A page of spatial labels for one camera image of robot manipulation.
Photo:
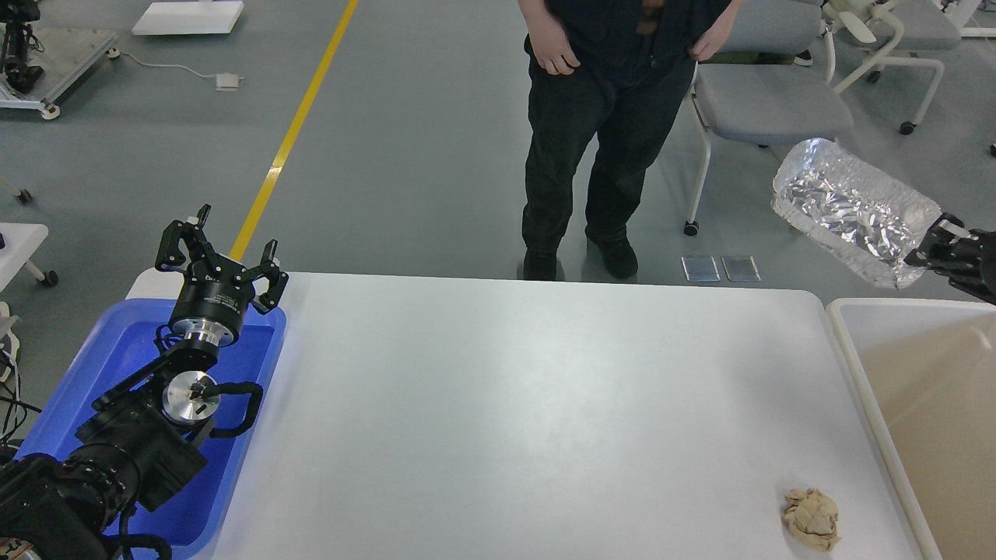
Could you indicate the white flat board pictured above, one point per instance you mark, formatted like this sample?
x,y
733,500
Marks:
x,y
167,18

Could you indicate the white power adapter with cable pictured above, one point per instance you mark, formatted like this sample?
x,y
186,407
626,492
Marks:
x,y
222,82

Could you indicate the grey chair white frame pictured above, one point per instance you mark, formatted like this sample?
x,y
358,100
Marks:
x,y
771,104

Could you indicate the floor plate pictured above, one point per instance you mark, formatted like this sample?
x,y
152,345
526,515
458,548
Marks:
x,y
741,269
700,269

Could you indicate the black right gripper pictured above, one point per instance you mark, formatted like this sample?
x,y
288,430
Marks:
x,y
967,255

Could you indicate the right floor plate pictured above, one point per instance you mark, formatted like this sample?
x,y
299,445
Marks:
x,y
741,269

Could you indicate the beige plastic bin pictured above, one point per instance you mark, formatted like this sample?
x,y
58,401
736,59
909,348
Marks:
x,y
924,371

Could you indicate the blue plastic bin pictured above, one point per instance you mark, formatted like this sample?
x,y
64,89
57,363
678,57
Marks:
x,y
123,341

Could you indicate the person in black clothes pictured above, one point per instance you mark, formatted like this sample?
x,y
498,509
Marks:
x,y
614,72

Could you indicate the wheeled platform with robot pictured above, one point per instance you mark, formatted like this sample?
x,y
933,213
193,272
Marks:
x,y
39,64

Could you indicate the crumpled beige paper ball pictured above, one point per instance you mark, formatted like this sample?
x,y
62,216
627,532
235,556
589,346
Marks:
x,y
811,517

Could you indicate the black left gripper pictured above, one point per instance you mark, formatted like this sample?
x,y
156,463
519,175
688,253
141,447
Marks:
x,y
210,310

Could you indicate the aluminium foil tray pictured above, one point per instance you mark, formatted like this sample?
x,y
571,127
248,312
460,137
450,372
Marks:
x,y
869,220

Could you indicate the left floor plate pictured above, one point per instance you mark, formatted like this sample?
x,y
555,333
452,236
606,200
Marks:
x,y
700,269

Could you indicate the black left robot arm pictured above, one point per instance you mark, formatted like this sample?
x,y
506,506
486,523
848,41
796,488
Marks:
x,y
144,443

